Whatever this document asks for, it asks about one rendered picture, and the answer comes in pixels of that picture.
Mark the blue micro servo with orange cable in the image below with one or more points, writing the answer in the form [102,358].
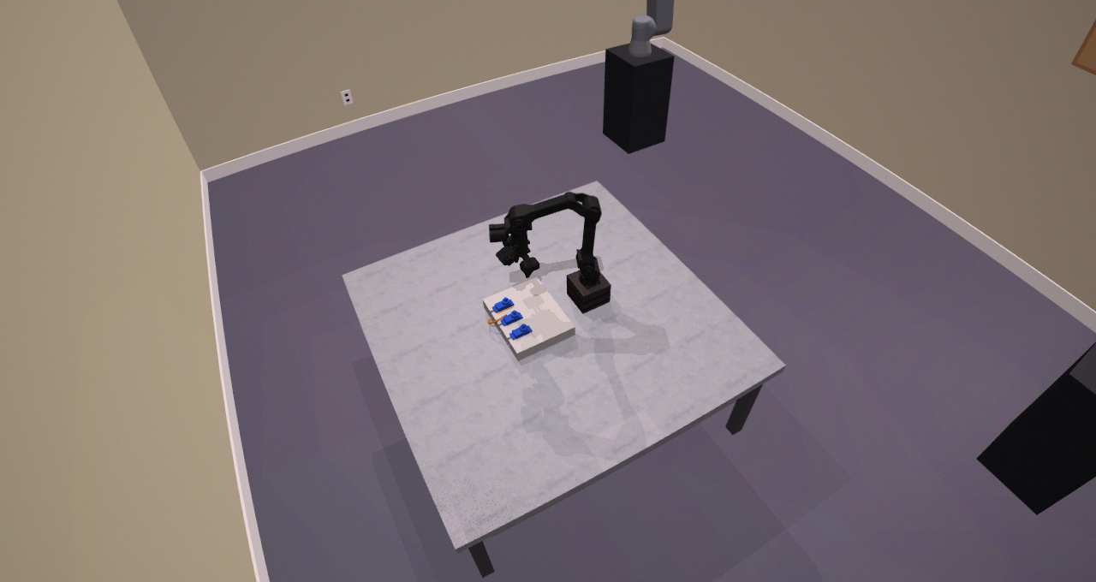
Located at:
[500,306]

